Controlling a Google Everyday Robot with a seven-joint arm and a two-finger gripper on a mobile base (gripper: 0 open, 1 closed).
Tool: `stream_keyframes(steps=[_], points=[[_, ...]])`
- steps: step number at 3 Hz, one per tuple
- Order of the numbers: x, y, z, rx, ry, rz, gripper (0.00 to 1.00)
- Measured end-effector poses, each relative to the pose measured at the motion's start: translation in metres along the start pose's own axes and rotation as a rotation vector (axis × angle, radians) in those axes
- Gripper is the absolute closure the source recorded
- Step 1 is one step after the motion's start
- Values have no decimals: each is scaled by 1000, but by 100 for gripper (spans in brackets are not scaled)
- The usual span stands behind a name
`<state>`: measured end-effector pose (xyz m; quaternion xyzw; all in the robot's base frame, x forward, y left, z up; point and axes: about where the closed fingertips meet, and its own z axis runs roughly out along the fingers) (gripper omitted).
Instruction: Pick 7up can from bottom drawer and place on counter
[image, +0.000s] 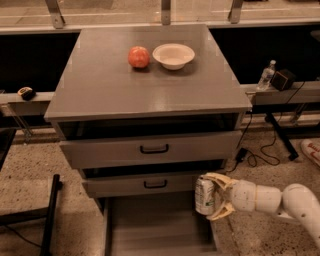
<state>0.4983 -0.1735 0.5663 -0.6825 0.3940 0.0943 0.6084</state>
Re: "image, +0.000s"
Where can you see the grey top drawer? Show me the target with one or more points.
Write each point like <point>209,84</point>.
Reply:
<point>129,151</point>

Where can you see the white bowl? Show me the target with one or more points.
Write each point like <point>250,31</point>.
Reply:
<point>173,56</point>

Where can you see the clear water bottle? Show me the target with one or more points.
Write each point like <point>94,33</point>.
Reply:
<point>266,76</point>

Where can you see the green 7up can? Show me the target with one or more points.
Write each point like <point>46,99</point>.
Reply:
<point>204,196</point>

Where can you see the black yellow tape measure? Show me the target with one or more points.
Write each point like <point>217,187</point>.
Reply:
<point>26,93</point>

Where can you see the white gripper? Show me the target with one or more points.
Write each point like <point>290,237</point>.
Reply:
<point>243,196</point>

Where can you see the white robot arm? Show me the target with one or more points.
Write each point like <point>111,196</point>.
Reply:
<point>217,196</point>

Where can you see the black stand leg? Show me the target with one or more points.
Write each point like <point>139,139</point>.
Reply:
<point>292,152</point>

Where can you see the grey bottom drawer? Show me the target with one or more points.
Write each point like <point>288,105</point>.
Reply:
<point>157,225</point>

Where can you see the red apple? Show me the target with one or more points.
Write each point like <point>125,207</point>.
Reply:
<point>138,57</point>

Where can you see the grey drawer cabinet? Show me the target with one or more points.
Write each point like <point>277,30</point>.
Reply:
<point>100,96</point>

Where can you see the grey drawer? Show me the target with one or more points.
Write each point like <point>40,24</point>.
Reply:
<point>129,151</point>
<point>157,225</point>
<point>142,184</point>

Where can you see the grey middle drawer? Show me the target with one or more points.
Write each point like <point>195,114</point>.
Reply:
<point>142,184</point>

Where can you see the small black box speaker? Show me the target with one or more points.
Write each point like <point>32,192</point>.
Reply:
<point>283,79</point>

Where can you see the white red sneaker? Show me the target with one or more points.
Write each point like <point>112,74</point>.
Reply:
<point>311,150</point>

